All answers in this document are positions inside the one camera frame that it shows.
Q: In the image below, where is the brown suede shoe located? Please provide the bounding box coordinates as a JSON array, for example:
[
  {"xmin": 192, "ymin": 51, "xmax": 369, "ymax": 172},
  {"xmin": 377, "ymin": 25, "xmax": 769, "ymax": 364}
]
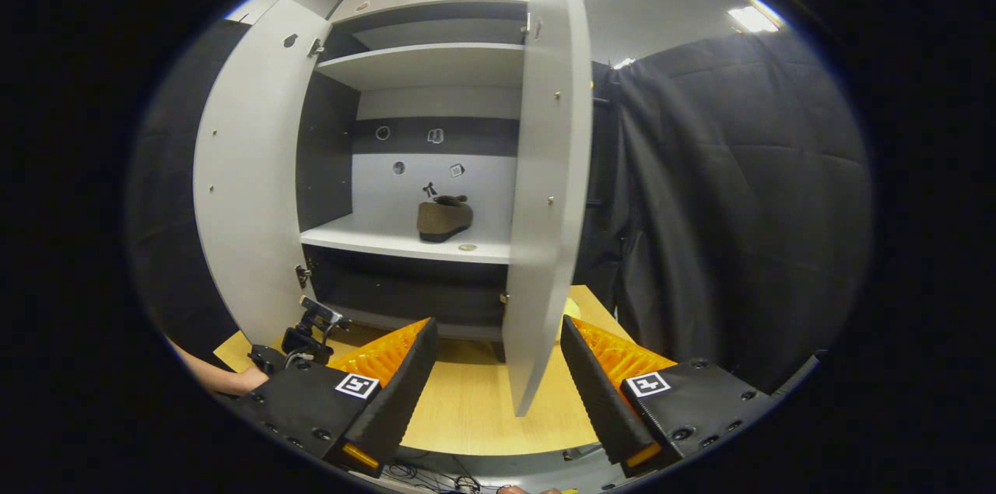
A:
[{"xmin": 416, "ymin": 195, "xmax": 475, "ymax": 244}]

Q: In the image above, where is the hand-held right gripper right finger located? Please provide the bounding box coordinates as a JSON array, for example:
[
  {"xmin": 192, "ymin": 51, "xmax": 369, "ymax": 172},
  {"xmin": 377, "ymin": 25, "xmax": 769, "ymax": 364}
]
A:
[{"xmin": 559, "ymin": 315, "xmax": 777, "ymax": 478}]

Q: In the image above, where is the black backdrop cloth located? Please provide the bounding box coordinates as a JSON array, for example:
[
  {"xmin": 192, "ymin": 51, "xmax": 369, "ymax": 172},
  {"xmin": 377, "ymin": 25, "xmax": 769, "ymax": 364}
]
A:
[{"xmin": 127, "ymin": 19, "xmax": 874, "ymax": 395}]

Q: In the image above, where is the wooden floor platform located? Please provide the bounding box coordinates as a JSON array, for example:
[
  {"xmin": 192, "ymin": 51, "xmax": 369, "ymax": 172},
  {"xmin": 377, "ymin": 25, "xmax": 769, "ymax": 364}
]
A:
[{"xmin": 214, "ymin": 284, "xmax": 636, "ymax": 457}]

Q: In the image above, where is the tangle of black cables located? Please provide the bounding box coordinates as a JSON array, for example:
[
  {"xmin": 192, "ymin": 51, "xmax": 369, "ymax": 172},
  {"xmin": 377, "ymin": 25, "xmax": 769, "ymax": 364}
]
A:
[{"xmin": 385, "ymin": 459, "xmax": 499, "ymax": 494}]

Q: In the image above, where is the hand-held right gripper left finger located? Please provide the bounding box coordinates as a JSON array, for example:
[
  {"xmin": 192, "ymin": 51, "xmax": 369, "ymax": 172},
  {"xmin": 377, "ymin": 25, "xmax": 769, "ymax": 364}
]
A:
[{"xmin": 232, "ymin": 317, "xmax": 439, "ymax": 478}]

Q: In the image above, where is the white shoe cabinet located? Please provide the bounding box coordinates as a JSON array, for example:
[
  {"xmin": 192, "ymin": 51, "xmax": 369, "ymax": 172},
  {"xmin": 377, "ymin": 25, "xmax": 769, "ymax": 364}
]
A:
[{"xmin": 296, "ymin": 0, "xmax": 547, "ymax": 343}]

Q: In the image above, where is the small ceiling light panel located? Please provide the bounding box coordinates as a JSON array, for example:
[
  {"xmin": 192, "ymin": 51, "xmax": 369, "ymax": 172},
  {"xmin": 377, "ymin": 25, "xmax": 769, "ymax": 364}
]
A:
[{"xmin": 728, "ymin": 5, "xmax": 780, "ymax": 34}]

